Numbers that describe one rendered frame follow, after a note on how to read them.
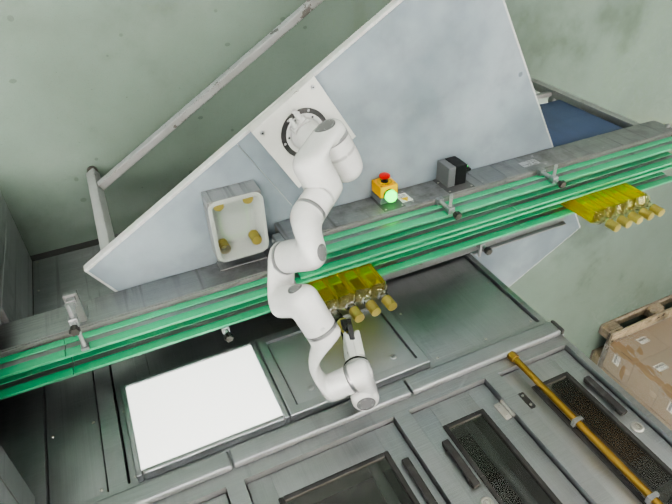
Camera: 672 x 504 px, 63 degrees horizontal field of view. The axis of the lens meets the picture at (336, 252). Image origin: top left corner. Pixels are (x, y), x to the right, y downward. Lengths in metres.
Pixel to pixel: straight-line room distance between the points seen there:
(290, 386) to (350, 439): 0.24
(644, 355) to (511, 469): 3.85
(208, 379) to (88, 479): 0.41
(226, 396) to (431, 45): 1.28
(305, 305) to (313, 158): 0.35
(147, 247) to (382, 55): 0.95
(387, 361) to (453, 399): 0.23
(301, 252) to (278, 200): 0.59
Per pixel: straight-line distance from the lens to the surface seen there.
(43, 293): 2.39
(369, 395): 1.49
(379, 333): 1.86
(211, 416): 1.69
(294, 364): 1.78
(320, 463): 1.61
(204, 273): 1.88
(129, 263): 1.86
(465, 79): 2.05
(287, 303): 1.33
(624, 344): 5.44
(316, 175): 1.36
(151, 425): 1.72
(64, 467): 1.78
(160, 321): 1.77
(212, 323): 1.82
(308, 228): 1.30
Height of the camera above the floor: 2.30
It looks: 48 degrees down
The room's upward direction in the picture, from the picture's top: 142 degrees clockwise
